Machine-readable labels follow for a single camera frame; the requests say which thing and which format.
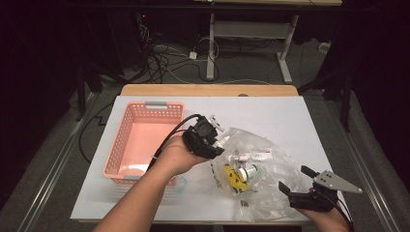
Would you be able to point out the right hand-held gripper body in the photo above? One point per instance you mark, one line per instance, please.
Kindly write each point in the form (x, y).
(312, 199)

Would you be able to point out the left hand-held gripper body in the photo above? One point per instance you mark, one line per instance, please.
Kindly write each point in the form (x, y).
(198, 138)

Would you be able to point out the clear plastic bag yellow face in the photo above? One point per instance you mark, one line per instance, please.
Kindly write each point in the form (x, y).
(277, 193)

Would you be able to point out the white jar with green band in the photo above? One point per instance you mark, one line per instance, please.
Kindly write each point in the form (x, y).
(248, 172)

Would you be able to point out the pink perforated plastic basket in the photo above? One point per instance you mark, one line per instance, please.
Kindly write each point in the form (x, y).
(141, 141)

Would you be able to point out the person's right hand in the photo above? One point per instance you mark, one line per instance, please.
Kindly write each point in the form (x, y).
(325, 220)

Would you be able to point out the person's left hand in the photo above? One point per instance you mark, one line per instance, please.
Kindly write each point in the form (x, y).
(177, 158)

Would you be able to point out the white board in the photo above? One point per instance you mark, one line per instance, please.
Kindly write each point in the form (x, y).
(257, 109)

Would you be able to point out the wooden table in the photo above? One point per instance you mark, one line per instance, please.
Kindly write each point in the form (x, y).
(193, 90)

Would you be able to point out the white power adapter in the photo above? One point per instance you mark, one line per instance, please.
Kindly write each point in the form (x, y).
(193, 55)

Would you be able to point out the white metal desk frame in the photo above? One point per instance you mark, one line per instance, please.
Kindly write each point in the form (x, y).
(251, 30)

